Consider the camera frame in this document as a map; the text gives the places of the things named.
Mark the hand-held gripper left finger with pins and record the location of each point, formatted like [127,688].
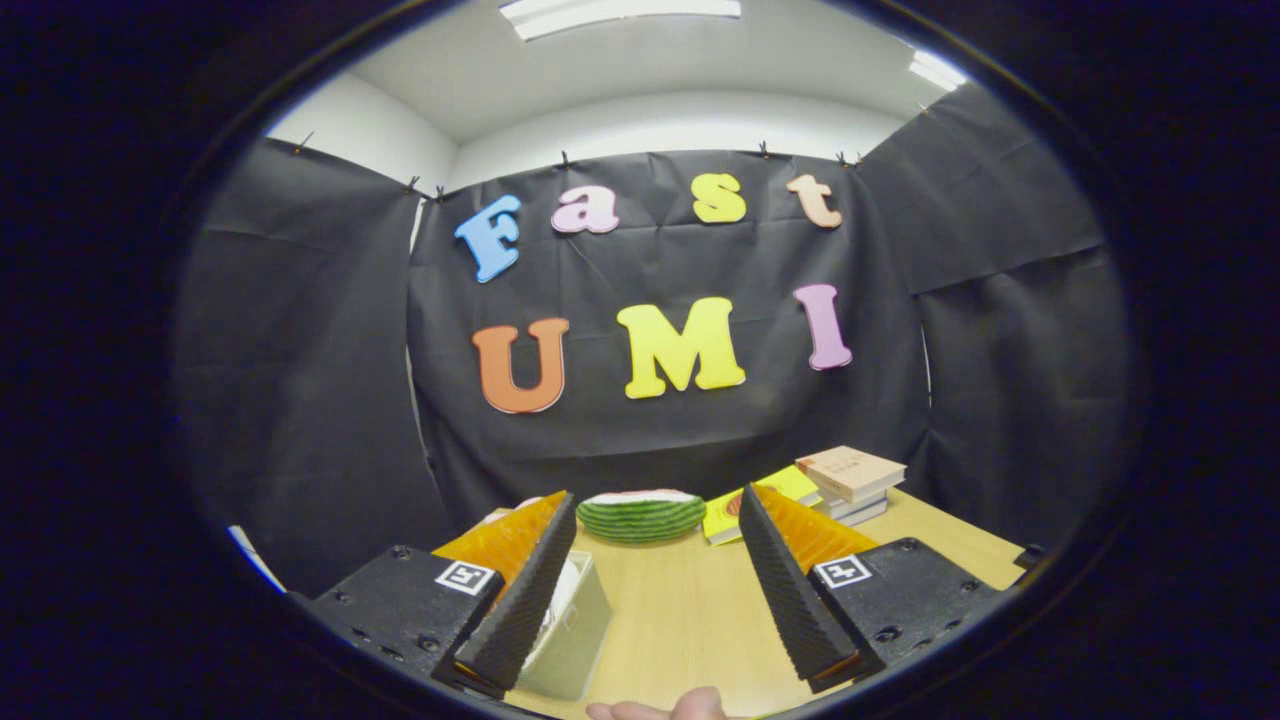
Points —
[525,600]

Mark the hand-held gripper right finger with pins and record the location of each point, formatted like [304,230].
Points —
[790,600]

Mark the pale green fabric storage box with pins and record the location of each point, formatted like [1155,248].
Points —
[575,640]

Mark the yellow book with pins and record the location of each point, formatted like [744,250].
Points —
[790,485]

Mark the blue-edged book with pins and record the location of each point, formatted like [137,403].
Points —
[870,517]

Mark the white book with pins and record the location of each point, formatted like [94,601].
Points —
[860,505]

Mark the watermelon slice cushion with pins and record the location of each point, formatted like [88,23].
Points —
[640,520]

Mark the tan book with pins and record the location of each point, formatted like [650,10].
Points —
[850,470]

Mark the small ceiling light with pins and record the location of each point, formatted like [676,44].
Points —
[937,70]

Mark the long ceiling light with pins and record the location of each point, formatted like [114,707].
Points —
[620,15]

